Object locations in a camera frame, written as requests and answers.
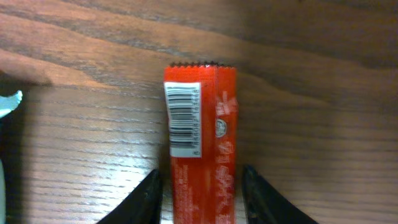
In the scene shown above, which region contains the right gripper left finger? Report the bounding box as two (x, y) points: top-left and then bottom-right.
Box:
(98, 169), (163, 224)

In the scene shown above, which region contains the red and white snack packet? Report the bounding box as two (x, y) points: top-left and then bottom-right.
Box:
(164, 62), (238, 224)

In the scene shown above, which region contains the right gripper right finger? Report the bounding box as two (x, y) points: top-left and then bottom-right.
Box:
(242, 165), (318, 224)

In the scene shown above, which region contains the light green wipes pack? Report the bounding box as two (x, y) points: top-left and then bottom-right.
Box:
(0, 90), (23, 118)

